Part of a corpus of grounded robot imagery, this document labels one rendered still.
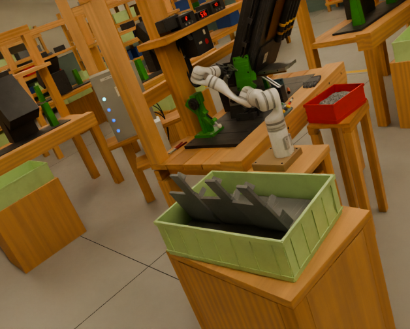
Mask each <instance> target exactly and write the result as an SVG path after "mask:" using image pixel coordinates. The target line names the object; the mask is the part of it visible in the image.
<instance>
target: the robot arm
mask: <svg viewBox="0 0 410 329"><path fill-rule="evenodd" d="M228 68H229V67H228V66H224V64H220V63H216V64H215V66H211V67H201V66H199V65H197V66H195V67H194V68H193V71H192V74H191V78H190V79H191V81H192V83H194V84H198V85H203V86H208V87H210V88H212V89H214V90H216V91H218V92H220V93H222V94H224V95H225V96H226V97H228V98H230V99H232V100H233V101H235V102H237V103H238V104H241V105H242V106H244V107H247V108H251V107H252V106H254V107H257V108H258V109H259V110H260V111H262V112H265V111H268V110H271V109H273V110H272V112H271V113H270V114H269V115H268V116H266V118H265V124H266V128H267V131H268V135H269V138H270V142H271V145H272V149H273V151H274V155H275V157H276V158H284V157H289V156H291V155H292V153H293V152H294V146H293V143H292V138H291V134H290V133H288V130H287V126H286V123H285V118H284V115H283V109H282V106H281V99H280V96H279V93H278V91H277V89H276V88H271V89H267V90H265V91H263V90H261V89H253V88H252V87H249V86H245V87H243V88H242V90H241V92H240V94H239V96H238V97H237V96H235V95H234V94H233V93H232V92H231V90H230V89H229V87H228V86H227V85H226V83H225V82H224V81H223V80H222V79H220V77H222V76H226V77H227V79H229V78H230V77H231V75H232V73H233V72H234V70H228ZM203 79H204V80H203Z"/></svg>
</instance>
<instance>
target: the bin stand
mask: <svg viewBox="0 0 410 329"><path fill-rule="evenodd" d="M369 108H370V106H369V103H368V99H367V100H366V103H364V104H363V105H362V106H361V107H360V108H358V109H357V110H355V111H354V112H353V113H352V114H350V115H349V116H347V117H346V118H345V119H344V120H342V121H341V122H340V123H338V124H325V123H309V124H308V126H307V131H308V134H309V135H310V137H311V141H312V144H313V145H321V144H324V142H323V138H322V135H321V132H320V131H318V130H319V129H331V131H332V137H333V140H334V145H335V148H336V153H337V156H338V161H339V166H340V170H341V175H342V178H343V182H344V186H345V191H346V194H347V199H348V202H349V207H352V208H358V207H360V209H363V210H369V211H370V213H371V219H372V223H373V228H374V231H375V234H376V230H375V225H374V222H373V215H372V212H371V207H370V202H369V198H368V192H367V189H366V183H365V180H364V174H363V171H362V165H361V162H360V156H359V152H358V147H357V144H356V138H355V132H354V128H355V127H356V126H357V125H358V123H359V122H360V124H361V128H362V133H363V137H364V142H365V146H366V152H367V155H368V161H369V165H370V170H371V176H372V180H373V186H374V189H375V195H376V199H377V205H378V208H379V212H387V210H388V203H387V199H386V193H385V187H384V183H383V177H382V173H381V167H380V164H379V158H378V154H377V148H376V144H375V138H374V134H373V128H372V124H371V118H370V112H369ZM341 127H343V129H344V132H343V134H342V131H341ZM344 142H345V143H344ZM345 147H346V148H345ZM346 150H347V151H346ZM348 159H349V160H348ZM350 167H351V168H350ZM355 190H356V191H355ZM358 204H359V205H358Z"/></svg>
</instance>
